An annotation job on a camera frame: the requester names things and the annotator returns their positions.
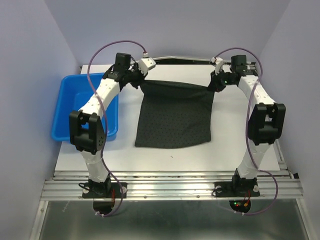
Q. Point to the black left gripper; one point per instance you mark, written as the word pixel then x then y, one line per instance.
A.
pixel 140 80

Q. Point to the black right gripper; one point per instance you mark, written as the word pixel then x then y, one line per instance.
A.
pixel 214 84

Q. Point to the black dotted skirt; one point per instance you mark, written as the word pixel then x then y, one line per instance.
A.
pixel 174 115

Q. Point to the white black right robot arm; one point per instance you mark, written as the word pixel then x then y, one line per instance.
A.
pixel 238 65

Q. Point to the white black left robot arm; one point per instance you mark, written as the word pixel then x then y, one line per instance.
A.
pixel 88 125

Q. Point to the blue plastic bin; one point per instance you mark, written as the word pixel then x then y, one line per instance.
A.
pixel 75 91

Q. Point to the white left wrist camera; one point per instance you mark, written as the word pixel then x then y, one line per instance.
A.
pixel 146 63

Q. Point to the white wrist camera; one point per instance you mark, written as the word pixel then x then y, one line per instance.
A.
pixel 146 63
pixel 218 63

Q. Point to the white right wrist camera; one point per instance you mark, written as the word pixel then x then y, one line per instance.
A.
pixel 218 63

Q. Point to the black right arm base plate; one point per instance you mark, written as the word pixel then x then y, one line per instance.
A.
pixel 226 189

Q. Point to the right side aluminium rail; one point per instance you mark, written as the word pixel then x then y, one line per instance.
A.
pixel 280 155

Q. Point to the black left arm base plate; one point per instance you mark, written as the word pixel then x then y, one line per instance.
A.
pixel 103 190

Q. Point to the aluminium table edge rail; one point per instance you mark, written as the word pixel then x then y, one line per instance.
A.
pixel 170 185

